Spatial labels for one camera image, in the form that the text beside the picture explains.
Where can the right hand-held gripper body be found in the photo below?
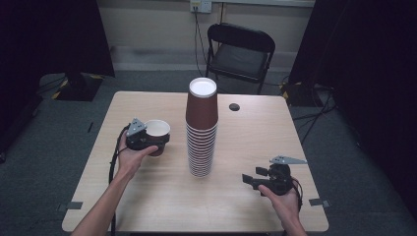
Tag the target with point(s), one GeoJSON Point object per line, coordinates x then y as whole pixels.
{"type": "Point", "coordinates": [280, 178]}

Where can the grey tape strip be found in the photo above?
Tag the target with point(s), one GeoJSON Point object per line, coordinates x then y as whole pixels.
{"type": "Point", "coordinates": [70, 206]}
{"type": "Point", "coordinates": [319, 203]}

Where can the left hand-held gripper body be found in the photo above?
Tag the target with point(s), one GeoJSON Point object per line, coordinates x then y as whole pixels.
{"type": "Point", "coordinates": [136, 137]}

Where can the black stand base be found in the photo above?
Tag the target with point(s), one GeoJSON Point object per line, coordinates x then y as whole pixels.
{"type": "Point", "coordinates": [78, 87]}

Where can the single brown paper cup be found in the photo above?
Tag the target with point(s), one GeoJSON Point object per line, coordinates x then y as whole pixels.
{"type": "Point", "coordinates": [158, 128]}

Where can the white wall socket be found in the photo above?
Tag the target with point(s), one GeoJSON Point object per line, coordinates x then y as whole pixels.
{"type": "Point", "coordinates": [201, 6]}

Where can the person's right hand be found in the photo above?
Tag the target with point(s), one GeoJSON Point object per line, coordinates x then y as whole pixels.
{"type": "Point", "coordinates": [282, 206]}

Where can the stack of brown paper cups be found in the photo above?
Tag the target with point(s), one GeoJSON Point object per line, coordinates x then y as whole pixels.
{"type": "Point", "coordinates": [201, 144]}

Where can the black folding chair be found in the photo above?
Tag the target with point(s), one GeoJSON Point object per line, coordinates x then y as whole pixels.
{"type": "Point", "coordinates": [241, 55]}

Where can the small black floor marker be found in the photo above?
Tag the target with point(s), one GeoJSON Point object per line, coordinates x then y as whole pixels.
{"type": "Point", "coordinates": [90, 127]}

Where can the dark curtain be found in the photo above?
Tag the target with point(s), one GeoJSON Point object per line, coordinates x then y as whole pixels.
{"type": "Point", "coordinates": [367, 82]}
{"type": "Point", "coordinates": [49, 49]}

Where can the person's left hand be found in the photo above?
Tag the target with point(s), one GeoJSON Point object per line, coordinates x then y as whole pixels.
{"type": "Point", "coordinates": [132, 160]}

